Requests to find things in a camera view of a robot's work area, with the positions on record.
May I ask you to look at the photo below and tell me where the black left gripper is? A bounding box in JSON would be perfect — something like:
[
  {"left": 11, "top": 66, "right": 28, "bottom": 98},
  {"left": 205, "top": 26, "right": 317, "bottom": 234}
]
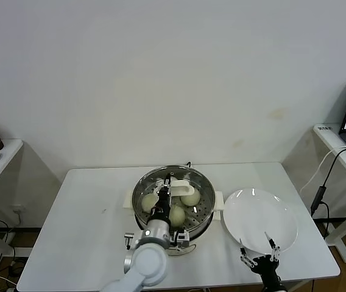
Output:
[{"left": 151, "top": 172, "right": 174, "bottom": 221}]

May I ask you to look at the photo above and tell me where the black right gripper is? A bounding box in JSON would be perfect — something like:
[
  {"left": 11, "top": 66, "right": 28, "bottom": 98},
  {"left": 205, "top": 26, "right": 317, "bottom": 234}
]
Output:
[{"left": 238, "top": 231, "right": 286, "bottom": 292}]

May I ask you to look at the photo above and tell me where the glass lid with cream handle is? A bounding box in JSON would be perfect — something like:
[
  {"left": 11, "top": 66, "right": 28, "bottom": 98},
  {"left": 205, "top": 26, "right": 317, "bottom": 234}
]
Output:
[{"left": 132, "top": 165, "right": 216, "bottom": 235}]

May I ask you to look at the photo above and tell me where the white steamed baozi bun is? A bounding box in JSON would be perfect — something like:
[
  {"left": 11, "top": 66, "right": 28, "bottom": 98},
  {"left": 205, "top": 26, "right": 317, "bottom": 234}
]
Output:
[
  {"left": 180, "top": 194, "right": 201, "bottom": 207},
  {"left": 169, "top": 206, "right": 187, "bottom": 229},
  {"left": 141, "top": 194, "right": 159, "bottom": 214}
]

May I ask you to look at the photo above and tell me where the large white round plate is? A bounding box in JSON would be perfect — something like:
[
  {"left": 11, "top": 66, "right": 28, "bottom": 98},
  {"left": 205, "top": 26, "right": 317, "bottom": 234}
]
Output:
[{"left": 222, "top": 188, "right": 298, "bottom": 255}]

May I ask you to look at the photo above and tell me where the stainless steel pot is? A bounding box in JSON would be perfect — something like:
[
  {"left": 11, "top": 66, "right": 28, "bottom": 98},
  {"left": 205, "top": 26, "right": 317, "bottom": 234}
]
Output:
[{"left": 132, "top": 165, "right": 216, "bottom": 237}]

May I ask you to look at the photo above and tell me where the white desk with grey laptop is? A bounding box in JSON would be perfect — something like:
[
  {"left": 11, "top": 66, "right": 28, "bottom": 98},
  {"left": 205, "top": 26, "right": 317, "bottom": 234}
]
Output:
[{"left": 282, "top": 123, "right": 346, "bottom": 264}]

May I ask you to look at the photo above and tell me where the white side table with cup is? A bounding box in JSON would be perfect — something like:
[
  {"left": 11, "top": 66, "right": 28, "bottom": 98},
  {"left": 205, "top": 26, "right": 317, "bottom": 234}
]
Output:
[{"left": 0, "top": 139, "right": 63, "bottom": 274}]

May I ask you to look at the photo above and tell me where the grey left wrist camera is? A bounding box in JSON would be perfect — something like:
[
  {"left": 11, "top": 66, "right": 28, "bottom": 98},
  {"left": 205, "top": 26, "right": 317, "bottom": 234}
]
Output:
[{"left": 172, "top": 229, "right": 191, "bottom": 251}]

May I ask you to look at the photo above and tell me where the black cable with adapter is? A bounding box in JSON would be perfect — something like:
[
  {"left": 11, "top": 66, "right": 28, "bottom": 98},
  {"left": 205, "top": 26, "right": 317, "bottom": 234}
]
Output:
[{"left": 310, "top": 147, "right": 346, "bottom": 241}]

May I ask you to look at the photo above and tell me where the white laptop charging cable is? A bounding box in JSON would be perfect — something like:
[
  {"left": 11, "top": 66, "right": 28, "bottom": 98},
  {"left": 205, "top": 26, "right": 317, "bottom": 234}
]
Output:
[{"left": 300, "top": 145, "right": 346, "bottom": 193}]

